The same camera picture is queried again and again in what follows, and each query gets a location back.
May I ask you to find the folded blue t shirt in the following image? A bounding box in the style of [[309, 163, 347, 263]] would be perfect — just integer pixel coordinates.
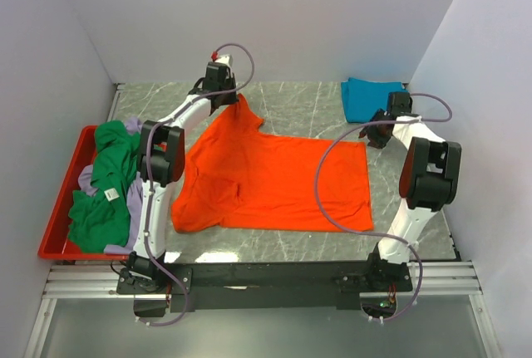
[[341, 77, 405, 123]]

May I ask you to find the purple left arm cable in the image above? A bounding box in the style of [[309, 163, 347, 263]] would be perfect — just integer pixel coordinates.
[[135, 43, 255, 328]]

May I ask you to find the orange t shirt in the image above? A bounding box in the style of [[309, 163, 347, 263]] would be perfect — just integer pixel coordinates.
[[170, 96, 373, 233]]

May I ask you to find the red plastic bin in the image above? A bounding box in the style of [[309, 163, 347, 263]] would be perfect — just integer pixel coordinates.
[[38, 117, 142, 261]]

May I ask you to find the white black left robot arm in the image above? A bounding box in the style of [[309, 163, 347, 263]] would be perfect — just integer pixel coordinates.
[[116, 55, 238, 295]]

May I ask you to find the lavender t shirt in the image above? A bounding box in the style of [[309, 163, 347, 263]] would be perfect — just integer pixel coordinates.
[[77, 115, 146, 256]]

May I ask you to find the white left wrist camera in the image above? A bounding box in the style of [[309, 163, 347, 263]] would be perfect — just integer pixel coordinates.
[[211, 51, 233, 67]]

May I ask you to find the green t shirt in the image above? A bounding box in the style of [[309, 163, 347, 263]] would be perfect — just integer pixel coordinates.
[[66, 120, 142, 255]]

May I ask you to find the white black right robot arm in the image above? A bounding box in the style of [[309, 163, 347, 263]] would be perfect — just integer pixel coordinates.
[[338, 91, 462, 293]]

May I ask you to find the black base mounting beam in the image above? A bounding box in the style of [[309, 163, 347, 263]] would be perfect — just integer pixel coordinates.
[[116, 261, 412, 313]]

